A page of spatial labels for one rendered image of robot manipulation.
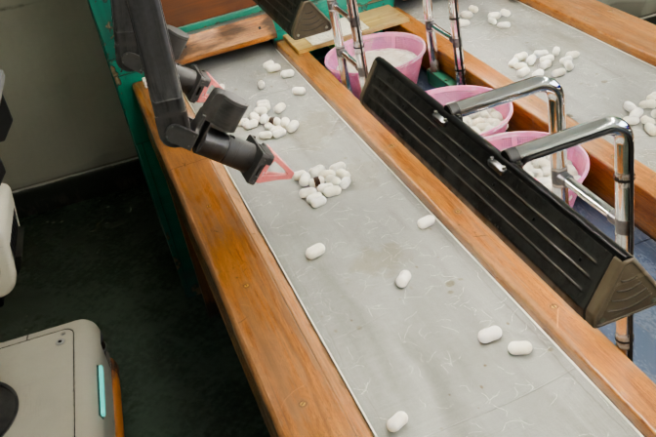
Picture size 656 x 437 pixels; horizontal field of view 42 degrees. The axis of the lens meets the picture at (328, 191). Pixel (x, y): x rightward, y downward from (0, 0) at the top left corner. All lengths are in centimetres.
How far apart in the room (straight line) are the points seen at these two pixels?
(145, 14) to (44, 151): 208
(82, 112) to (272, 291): 212
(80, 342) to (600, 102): 140
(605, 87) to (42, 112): 218
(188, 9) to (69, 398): 106
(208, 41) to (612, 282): 172
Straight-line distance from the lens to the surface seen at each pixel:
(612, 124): 107
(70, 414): 214
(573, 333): 129
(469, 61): 215
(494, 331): 131
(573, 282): 89
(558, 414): 121
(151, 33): 151
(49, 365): 231
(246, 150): 160
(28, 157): 355
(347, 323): 139
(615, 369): 124
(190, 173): 188
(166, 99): 154
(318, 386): 126
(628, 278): 86
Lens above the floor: 161
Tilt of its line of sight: 30 degrees down
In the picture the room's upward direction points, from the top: 12 degrees counter-clockwise
